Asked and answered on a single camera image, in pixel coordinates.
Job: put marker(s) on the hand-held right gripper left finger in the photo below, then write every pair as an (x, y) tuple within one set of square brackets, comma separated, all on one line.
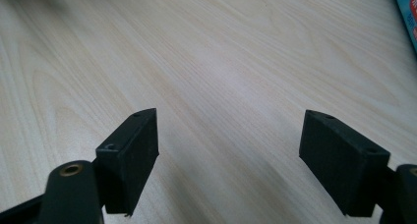
[(126, 171)]

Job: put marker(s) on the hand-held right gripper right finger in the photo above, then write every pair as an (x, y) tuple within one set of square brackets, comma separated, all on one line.
[(344, 165)]

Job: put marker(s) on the blue wet wipes pack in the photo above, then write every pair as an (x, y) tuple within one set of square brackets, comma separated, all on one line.
[(409, 8)]

